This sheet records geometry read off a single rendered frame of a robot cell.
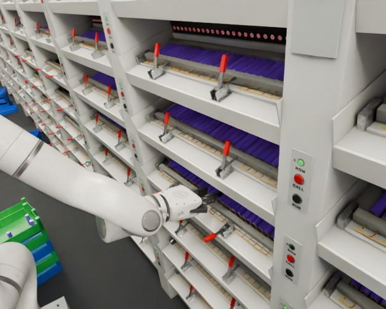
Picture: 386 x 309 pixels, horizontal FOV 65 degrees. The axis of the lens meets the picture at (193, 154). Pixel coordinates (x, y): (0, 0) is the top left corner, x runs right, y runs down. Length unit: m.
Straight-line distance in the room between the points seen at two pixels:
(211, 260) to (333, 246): 0.56
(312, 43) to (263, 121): 0.17
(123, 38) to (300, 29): 0.64
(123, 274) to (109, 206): 1.24
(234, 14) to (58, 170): 0.45
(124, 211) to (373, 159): 0.45
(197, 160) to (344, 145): 0.44
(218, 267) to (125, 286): 0.84
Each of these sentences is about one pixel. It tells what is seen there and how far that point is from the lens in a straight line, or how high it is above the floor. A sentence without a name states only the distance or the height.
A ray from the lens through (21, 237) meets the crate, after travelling 1.79.
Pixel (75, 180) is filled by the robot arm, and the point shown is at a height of 1.05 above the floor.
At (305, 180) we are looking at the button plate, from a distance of 0.55.
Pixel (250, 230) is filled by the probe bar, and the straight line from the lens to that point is 0.85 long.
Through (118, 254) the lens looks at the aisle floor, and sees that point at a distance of 1.97.
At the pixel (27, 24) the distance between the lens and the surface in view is 2.34.
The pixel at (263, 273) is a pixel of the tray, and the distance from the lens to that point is 0.81.
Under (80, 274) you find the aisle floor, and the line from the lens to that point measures 1.95.
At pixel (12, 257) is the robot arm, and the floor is 0.79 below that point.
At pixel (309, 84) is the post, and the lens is 0.48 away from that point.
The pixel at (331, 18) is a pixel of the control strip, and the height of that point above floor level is 1.33.
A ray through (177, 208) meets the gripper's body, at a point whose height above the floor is 0.89.
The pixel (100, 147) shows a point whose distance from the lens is 1.83.
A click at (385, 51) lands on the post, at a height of 1.27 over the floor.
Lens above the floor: 1.39
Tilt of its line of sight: 30 degrees down
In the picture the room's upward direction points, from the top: 6 degrees counter-clockwise
